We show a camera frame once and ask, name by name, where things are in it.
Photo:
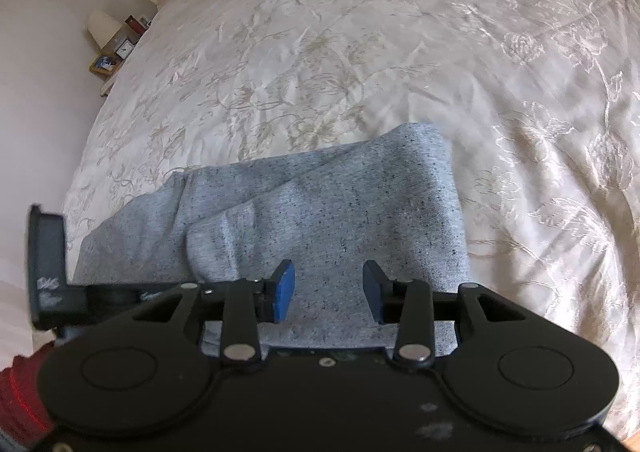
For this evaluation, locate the cream floral embroidered bedspread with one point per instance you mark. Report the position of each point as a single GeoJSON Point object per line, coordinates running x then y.
{"type": "Point", "coordinates": [539, 100]}

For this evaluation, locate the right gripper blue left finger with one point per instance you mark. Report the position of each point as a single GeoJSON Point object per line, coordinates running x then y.
{"type": "Point", "coordinates": [240, 306]}

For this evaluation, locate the red knit sleeve forearm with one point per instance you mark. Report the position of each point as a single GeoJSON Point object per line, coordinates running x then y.
{"type": "Point", "coordinates": [23, 419]}

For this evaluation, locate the grey speckled sweatpants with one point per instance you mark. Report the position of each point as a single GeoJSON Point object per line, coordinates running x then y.
{"type": "Point", "coordinates": [391, 199]}

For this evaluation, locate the bedside table with items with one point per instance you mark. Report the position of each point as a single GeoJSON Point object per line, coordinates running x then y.
{"type": "Point", "coordinates": [116, 41]}

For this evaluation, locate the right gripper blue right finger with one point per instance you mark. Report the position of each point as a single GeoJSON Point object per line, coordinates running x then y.
{"type": "Point", "coordinates": [408, 305]}

